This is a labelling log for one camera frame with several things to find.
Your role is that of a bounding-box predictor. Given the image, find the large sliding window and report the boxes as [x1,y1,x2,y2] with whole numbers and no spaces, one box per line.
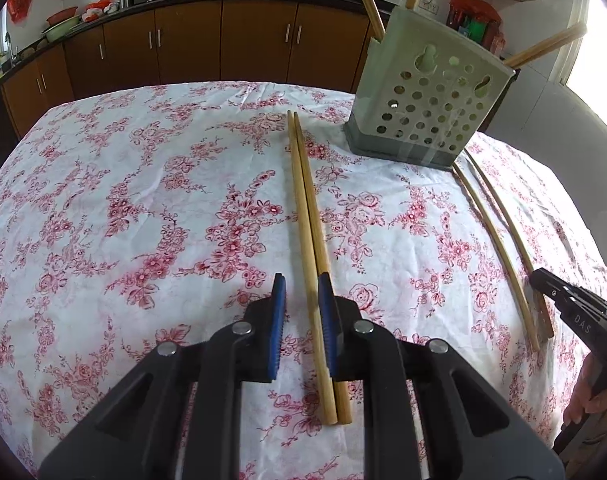
[558,0,607,136]

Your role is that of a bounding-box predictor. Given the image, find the red and white plastic bag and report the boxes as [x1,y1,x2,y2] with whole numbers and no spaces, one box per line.
[81,0,119,23]

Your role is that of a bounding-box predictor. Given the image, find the floral tablecloth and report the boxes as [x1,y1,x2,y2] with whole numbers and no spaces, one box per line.
[0,80,607,480]

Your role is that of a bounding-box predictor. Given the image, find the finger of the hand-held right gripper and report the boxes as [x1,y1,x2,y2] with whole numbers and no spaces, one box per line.
[531,268,607,322]

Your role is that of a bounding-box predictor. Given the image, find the wooden lower kitchen cabinets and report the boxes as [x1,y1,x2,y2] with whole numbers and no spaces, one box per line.
[1,0,384,138]

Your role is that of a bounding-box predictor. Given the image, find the red hanging bag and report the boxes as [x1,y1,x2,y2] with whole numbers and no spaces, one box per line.
[8,0,35,23]

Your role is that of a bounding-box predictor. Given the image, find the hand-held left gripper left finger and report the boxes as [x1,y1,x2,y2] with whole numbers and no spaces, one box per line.
[38,272,288,480]

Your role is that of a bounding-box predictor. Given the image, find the red basin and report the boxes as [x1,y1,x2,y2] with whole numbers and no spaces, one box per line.
[46,6,79,26]

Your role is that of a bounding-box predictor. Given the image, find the green perforated chopstick holder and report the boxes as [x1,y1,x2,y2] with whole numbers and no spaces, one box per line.
[344,4,517,171]

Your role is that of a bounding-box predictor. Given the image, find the red items by wall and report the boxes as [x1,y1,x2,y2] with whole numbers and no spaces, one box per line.
[448,2,507,53]

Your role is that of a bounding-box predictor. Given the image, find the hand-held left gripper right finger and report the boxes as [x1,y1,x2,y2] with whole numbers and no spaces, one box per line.
[317,272,567,480]

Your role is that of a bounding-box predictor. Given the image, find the green basin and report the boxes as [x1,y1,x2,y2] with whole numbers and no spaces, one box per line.
[42,16,82,43]

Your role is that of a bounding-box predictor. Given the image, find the person's right hand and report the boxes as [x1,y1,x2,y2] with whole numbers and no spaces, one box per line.
[563,355,607,426]

